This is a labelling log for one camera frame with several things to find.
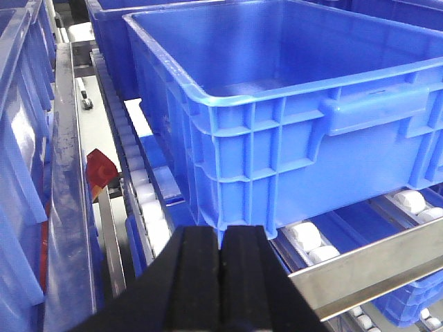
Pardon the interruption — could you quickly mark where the red cardboard box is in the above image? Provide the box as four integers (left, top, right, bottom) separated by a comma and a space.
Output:
86, 148, 118, 201

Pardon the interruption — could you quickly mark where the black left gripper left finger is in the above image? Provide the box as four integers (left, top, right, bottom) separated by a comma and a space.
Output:
74, 226, 220, 331

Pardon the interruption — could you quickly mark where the large blue crate upper shelf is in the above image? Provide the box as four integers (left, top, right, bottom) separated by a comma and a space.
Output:
123, 1, 442, 238

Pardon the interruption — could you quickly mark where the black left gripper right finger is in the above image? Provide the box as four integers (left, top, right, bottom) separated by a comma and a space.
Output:
220, 226, 328, 331

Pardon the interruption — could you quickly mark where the blue bin far left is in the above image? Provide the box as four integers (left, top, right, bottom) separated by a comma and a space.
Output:
1, 1, 55, 331

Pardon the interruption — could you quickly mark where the white roller track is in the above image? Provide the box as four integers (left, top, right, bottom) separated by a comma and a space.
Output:
91, 48, 171, 264

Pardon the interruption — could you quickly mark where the stainless steel shelf rail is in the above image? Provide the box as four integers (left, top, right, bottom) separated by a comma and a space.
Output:
289, 219, 442, 322

